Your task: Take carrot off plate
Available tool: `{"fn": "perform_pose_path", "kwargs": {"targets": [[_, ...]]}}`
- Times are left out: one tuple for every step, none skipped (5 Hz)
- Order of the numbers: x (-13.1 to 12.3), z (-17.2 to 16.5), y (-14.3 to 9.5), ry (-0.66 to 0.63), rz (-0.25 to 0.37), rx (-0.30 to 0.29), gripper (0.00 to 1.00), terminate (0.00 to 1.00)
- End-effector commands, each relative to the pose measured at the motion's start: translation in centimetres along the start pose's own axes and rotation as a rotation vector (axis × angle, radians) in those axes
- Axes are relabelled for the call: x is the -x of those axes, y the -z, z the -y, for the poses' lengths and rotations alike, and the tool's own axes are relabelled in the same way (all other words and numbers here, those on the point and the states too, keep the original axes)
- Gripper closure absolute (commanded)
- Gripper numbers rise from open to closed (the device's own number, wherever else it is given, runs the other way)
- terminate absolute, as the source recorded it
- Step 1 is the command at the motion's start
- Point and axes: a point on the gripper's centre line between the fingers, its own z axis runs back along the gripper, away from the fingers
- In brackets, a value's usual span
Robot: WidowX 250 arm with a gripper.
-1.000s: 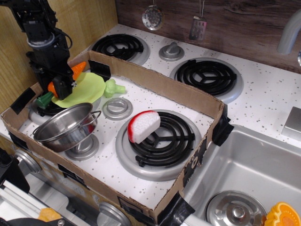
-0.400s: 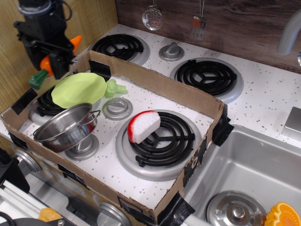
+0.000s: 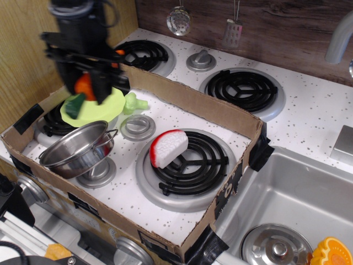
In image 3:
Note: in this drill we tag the cardboard fence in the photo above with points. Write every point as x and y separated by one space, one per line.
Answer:
171 236

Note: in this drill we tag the silver knob inside fence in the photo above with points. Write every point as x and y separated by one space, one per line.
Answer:
138 127

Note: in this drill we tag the silver left panel knob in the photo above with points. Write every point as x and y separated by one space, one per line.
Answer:
31 192

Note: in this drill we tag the silver faucet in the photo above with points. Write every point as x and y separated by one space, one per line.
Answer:
339 40

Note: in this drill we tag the silver panel knob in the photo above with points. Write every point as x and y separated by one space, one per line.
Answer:
128 252
31 192

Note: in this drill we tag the orange toy carrot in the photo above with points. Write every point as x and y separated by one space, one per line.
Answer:
83 87

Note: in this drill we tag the stainless steel sink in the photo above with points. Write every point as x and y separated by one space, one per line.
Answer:
292 190

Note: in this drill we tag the light green plastic plate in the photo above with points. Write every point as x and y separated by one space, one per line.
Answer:
91 111

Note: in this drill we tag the hanging metal grater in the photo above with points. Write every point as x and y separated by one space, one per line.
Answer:
232 34

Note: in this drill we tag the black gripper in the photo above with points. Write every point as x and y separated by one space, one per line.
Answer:
81 44

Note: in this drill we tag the black clamp device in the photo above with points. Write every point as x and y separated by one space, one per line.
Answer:
13 202

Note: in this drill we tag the light green toy broccoli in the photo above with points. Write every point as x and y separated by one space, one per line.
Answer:
132 103

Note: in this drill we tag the red white toy cheese wedge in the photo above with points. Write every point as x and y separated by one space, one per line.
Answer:
166 147

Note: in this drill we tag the hanging metal strainer spoon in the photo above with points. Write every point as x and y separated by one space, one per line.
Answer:
179 21

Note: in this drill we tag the front left black burner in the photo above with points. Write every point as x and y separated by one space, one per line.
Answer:
51 127

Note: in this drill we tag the back right black burner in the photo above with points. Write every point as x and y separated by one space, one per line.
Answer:
252 90

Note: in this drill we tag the steel pot lid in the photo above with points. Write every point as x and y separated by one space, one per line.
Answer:
275 244

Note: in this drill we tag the silver knob back centre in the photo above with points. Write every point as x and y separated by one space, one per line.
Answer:
201 61

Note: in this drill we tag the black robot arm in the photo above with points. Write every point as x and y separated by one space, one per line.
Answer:
105 7

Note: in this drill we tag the stainless steel pot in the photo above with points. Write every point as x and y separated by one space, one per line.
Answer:
80 150

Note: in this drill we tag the silver front panel knob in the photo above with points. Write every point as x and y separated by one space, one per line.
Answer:
128 252

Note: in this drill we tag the back left black burner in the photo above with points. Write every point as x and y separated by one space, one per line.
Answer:
148 55

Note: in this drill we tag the silver sink block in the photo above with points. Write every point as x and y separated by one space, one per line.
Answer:
342 150

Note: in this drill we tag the silver knob under pot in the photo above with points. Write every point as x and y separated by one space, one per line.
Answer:
99 176

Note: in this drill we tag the front right black burner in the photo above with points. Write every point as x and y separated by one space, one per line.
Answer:
191 181

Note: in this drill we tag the black burner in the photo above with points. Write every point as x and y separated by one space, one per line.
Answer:
252 90
148 55
51 127
191 181

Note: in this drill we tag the orange toy fruit half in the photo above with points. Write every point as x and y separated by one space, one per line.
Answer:
331 251

